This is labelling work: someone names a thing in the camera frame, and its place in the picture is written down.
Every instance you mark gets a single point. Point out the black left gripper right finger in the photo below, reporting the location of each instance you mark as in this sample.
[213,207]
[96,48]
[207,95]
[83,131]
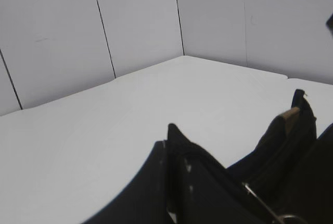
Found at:
[309,192]

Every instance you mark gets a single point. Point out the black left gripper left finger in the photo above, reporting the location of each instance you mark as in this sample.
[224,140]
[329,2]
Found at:
[180,182]

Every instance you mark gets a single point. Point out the black canvas bag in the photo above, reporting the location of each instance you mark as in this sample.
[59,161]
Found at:
[269,167]

